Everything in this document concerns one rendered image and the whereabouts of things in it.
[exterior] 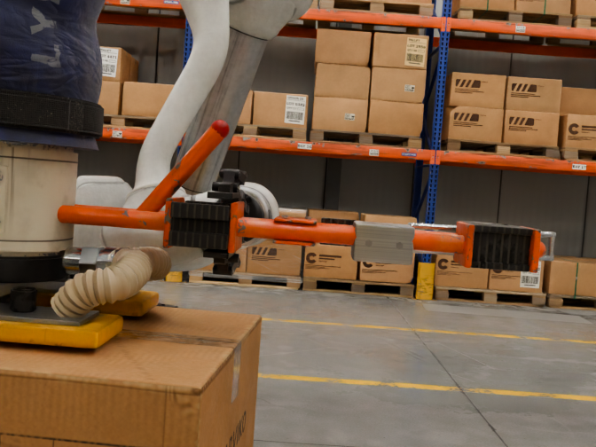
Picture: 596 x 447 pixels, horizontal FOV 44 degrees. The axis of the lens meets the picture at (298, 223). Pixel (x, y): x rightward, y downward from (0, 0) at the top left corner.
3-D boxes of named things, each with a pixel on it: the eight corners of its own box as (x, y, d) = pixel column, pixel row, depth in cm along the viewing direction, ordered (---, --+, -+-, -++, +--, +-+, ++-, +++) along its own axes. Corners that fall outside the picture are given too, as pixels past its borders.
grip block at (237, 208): (160, 248, 85) (163, 197, 85) (176, 242, 95) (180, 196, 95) (232, 254, 85) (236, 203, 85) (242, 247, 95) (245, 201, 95)
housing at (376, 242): (352, 261, 86) (355, 223, 86) (349, 255, 93) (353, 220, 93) (412, 265, 86) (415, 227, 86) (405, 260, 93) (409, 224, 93)
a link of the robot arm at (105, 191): (38, 266, 164) (50, 168, 163) (115, 270, 175) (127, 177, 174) (65, 278, 151) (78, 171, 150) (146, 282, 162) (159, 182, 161)
